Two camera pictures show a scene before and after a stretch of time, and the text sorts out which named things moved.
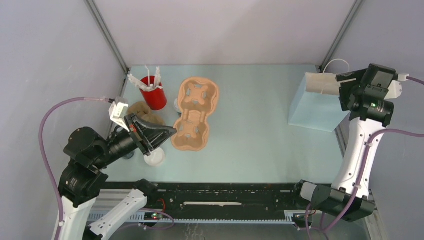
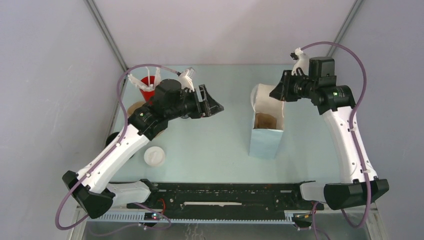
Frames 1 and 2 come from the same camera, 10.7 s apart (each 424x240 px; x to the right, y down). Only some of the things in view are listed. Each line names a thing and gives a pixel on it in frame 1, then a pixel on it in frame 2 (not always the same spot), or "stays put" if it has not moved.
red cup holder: (156, 99) stays put
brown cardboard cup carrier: (197, 98) -> (264, 120)
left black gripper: (147, 133) -> (209, 107)
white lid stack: (156, 157) stays put
